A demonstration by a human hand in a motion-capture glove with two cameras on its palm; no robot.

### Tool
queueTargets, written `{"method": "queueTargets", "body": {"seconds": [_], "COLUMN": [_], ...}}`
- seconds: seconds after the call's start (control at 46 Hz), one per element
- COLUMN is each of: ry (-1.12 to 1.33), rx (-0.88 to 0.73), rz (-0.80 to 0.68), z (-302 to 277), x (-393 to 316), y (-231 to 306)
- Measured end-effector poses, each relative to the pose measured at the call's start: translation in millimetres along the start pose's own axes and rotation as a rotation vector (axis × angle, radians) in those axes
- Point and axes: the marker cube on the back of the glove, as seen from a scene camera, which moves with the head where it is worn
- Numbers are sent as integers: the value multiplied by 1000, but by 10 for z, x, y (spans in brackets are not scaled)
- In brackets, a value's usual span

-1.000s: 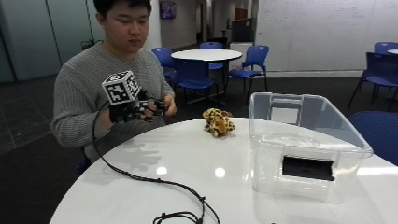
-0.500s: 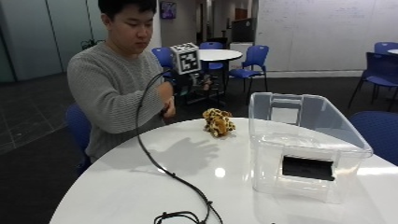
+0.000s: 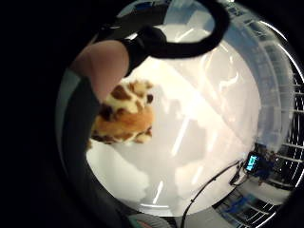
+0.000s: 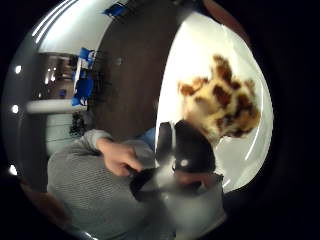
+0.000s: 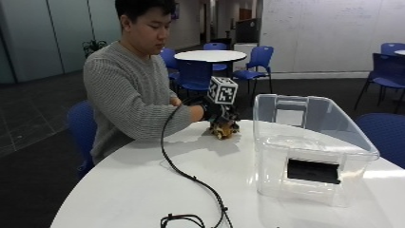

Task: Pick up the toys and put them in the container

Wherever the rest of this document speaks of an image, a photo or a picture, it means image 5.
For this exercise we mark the green potted plant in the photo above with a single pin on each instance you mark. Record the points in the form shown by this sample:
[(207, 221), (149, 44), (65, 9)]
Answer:
[(93, 47)]

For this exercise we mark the the person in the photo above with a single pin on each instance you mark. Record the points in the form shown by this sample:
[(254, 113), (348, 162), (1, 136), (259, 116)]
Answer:
[(127, 91)]

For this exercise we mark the white cube with black markers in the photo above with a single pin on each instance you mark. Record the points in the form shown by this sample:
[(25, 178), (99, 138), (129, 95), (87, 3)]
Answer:
[(223, 90)]

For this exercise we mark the brown soft toy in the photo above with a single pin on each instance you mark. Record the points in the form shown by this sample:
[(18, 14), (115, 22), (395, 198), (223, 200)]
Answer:
[(225, 129)]

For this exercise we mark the round white table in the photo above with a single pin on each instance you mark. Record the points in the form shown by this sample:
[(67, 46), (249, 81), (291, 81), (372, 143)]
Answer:
[(400, 52), (210, 56)]

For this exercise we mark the blue chair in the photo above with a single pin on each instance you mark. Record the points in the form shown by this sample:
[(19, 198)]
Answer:
[(384, 136), (392, 48), (195, 76), (170, 61), (82, 133), (217, 52), (258, 65), (386, 77)]

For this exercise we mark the clear plastic storage bin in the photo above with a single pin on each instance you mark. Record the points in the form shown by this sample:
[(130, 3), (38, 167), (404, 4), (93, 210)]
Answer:
[(312, 142)]

